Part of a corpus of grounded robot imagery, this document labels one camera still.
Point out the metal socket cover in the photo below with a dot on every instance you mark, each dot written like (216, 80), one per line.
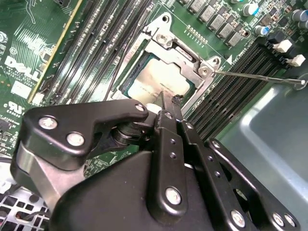
(191, 71)

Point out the silver-topped CPU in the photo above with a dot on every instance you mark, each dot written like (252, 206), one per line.
(154, 77)

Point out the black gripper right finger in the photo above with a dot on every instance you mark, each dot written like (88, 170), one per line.
(207, 163)

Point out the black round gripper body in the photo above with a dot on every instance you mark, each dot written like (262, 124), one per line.
(108, 199)

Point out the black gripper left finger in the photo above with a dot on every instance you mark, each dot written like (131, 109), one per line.
(101, 113)

